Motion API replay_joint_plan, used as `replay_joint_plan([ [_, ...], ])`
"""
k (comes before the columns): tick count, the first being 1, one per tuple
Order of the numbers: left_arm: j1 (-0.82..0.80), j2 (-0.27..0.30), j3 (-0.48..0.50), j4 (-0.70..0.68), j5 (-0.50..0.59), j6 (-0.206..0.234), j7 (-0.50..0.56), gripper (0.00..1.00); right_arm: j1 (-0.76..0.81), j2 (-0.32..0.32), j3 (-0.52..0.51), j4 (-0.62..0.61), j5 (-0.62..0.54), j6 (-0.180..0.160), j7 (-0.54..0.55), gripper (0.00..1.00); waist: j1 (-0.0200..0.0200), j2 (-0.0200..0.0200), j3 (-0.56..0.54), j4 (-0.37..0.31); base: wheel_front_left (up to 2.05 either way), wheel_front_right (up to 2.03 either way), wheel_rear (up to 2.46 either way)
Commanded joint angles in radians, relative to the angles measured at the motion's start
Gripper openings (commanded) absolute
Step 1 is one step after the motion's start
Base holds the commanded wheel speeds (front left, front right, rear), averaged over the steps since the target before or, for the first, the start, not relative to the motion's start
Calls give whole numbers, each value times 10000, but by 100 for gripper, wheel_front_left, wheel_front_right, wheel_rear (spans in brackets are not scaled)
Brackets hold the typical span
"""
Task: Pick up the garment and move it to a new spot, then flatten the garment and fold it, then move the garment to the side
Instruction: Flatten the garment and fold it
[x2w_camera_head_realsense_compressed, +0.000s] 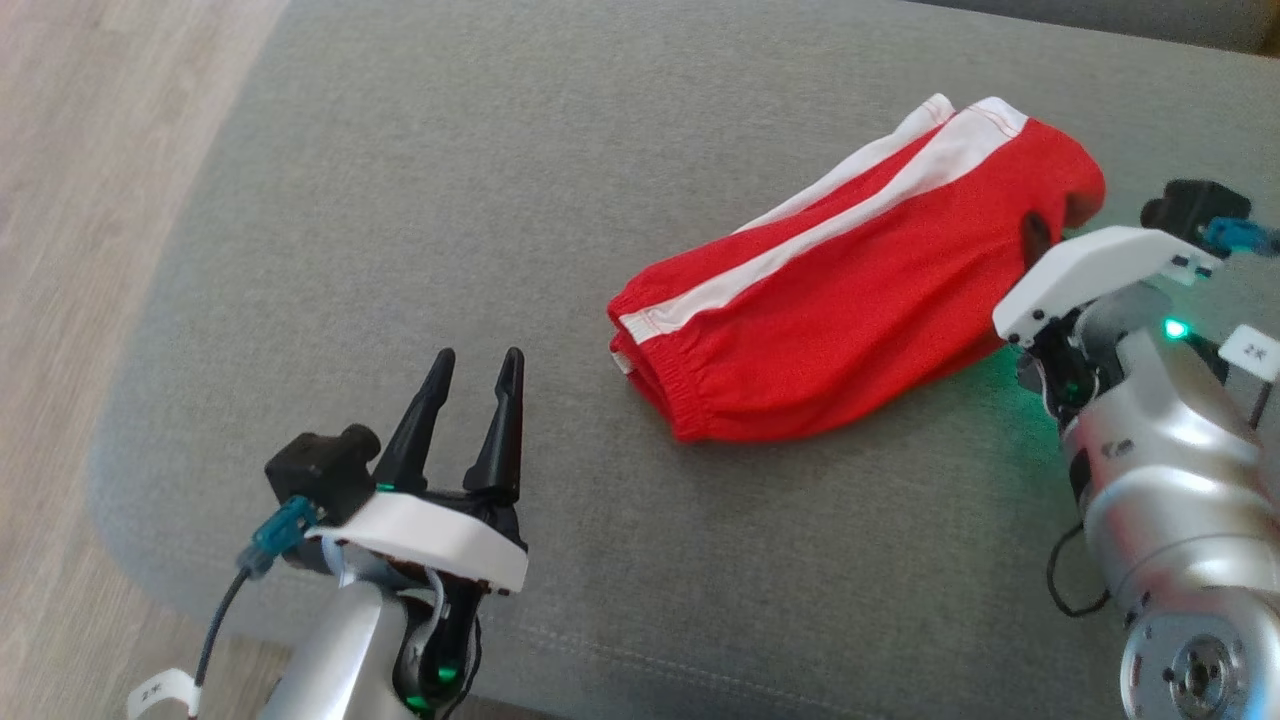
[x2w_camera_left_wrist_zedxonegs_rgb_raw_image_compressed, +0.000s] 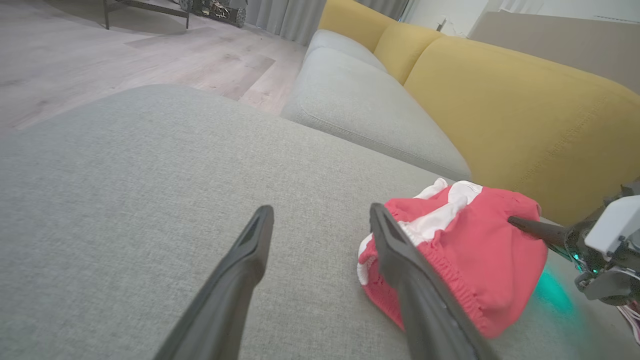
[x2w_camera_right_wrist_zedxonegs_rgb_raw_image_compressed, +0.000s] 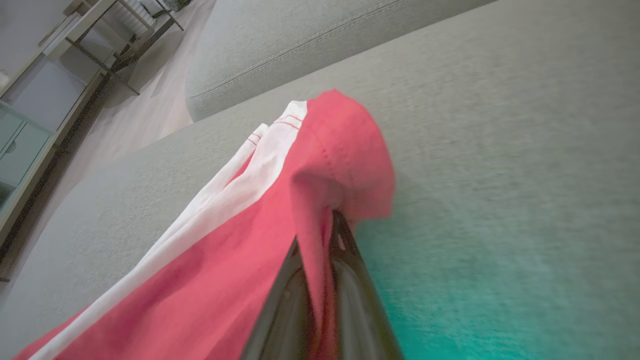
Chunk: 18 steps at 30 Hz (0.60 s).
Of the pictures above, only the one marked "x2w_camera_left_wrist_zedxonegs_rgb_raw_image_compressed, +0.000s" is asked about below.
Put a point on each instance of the red mesh shorts white stripe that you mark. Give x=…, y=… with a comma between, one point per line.
x=480, y=260

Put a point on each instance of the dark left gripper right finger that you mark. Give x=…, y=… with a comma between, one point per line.
x=430, y=305

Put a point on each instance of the taupe partition panel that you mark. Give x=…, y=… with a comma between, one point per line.
x=560, y=45

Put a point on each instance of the red basketball jersey white sleeves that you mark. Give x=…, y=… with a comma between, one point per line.
x=631, y=322

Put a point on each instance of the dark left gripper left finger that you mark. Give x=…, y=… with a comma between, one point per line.
x=225, y=305

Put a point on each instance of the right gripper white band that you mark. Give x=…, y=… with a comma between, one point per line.
x=612, y=225

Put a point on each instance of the black wheeled robot base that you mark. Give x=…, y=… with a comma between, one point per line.
x=215, y=9

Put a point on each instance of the grey pleated curtain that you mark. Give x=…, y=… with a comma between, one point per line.
x=295, y=17

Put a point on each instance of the wide yellow sofa back cushion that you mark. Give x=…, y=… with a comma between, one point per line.
x=540, y=130

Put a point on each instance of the round coffee table metal legs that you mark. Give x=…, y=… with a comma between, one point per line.
x=145, y=7

